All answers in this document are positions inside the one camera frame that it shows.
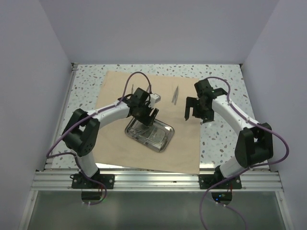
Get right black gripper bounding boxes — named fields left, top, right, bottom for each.
left=185, top=96, right=214, bottom=124

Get steel instrument tray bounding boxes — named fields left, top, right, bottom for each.
left=125, top=118, right=175, bottom=152

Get small steel scissors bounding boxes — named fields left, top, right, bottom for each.
left=129, top=127, right=148, bottom=138

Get beige cloth wrap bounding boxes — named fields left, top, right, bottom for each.
left=93, top=71, right=201, bottom=174

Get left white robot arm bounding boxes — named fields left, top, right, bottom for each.
left=62, top=88, right=161, bottom=188

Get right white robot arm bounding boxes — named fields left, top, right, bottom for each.
left=184, top=79, right=273, bottom=188

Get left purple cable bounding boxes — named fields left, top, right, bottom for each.
left=46, top=71, right=153, bottom=168

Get purple cable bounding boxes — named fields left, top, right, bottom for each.
left=199, top=76, right=290, bottom=230
left=46, top=71, right=153, bottom=168

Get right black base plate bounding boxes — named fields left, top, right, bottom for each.
left=198, top=174, right=242, bottom=190

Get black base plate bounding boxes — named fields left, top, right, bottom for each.
left=198, top=174, right=242, bottom=190
left=70, top=173, right=115, bottom=189

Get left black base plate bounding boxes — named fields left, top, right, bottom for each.
left=70, top=173, right=115, bottom=189

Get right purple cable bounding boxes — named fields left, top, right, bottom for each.
left=199, top=76, right=290, bottom=230

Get aluminium mounting rail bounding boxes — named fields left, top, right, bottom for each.
left=31, top=169, right=283, bottom=192

